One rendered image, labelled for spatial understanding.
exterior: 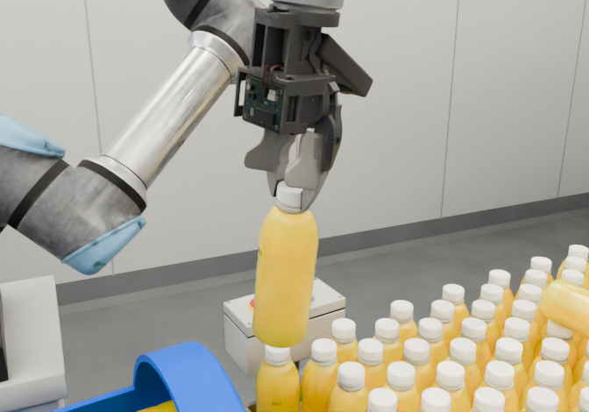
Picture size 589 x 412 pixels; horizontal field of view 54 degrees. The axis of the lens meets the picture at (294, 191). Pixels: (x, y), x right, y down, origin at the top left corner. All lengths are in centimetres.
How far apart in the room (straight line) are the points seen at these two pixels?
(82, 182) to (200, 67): 26
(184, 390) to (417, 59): 345
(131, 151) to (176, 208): 256
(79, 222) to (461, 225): 382
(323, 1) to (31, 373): 59
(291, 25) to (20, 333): 62
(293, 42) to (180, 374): 36
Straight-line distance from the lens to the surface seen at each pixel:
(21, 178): 84
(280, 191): 65
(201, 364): 66
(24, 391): 85
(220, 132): 338
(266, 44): 56
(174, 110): 91
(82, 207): 83
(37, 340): 93
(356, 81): 66
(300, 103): 57
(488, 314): 108
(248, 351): 101
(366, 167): 385
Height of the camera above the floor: 160
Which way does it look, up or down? 18 degrees down
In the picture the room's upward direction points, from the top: straight up
